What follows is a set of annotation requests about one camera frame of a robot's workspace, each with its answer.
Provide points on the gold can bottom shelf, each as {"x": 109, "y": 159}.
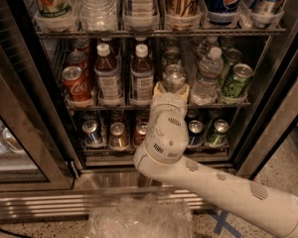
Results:
{"x": 117, "y": 137}

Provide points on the white labelled bottle top shelf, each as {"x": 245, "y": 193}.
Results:
{"x": 141, "y": 12}

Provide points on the clear water bottle top shelf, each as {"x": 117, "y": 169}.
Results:
{"x": 98, "y": 15}

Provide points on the brown tea bottle left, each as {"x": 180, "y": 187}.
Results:
{"x": 107, "y": 73}

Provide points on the silver can second row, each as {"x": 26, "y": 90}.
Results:
{"x": 171, "y": 57}

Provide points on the red can bottom shelf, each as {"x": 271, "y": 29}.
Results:
{"x": 140, "y": 133}

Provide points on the green can bottom shelf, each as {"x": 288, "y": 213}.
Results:
{"x": 217, "y": 133}

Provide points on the clear water bottle middle shelf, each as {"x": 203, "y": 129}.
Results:
{"x": 209, "y": 71}

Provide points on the blue pepsi can bottom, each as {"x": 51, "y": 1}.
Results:
{"x": 195, "y": 129}

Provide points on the steel fridge door right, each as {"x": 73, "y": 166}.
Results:
{"x": 263, "y": 149}

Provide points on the green can front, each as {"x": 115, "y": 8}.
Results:
{"x": 237, "y": 81}

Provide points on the glass fridge door left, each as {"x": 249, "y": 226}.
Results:
{"x": 36, "y": 128}

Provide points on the red coca-cola can front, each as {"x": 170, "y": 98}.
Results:
{"x": 75, "y": 83}

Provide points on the silver 7up can front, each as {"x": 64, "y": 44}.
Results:
{"x": 174, "y": 79}

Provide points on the blue can bottom left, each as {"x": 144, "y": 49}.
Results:
{"x": 92, "y": 132}

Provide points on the brown tea bottle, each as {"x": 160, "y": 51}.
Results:
{"x": 142, "y": 74}
{"x": 107, "y": 73}

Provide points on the red bull can top shelf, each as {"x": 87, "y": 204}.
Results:
{"x": 264, "y": 13}

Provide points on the brown tea bottle right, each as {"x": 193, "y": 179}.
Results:
{"x": 142, "y": 74}

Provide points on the clear water bottle shelf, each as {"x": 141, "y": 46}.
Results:
{"x": 209, "y": 71}
{"x": 98, "y": 15}

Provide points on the clear plastic wrap bundle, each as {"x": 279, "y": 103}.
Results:
{"x": 141, "y": 218}

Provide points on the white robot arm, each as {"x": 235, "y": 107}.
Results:
{"x": 161, "y": 157}

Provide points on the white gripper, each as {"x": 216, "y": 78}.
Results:
{"x": 168, "y": 99}

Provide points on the red coca-cola can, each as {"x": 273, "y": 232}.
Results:
{"x": 79, "y": 59}
{"x": 75, "y": 83}
{"x": 82, "y": 45}

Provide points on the blue tape cross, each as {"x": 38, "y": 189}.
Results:
{"x": 220, "y": 219}

